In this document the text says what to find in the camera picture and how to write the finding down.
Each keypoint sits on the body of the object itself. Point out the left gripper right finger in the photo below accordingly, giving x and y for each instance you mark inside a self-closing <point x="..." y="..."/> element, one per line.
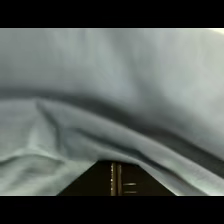
<point x="140" y="183"/>

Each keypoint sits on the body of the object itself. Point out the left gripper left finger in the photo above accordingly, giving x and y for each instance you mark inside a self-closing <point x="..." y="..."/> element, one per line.
<point x="95" y="181"/>

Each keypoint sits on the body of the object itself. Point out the blue shirt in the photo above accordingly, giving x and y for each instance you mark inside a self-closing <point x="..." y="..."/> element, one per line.
<point x="110" y="90"/>

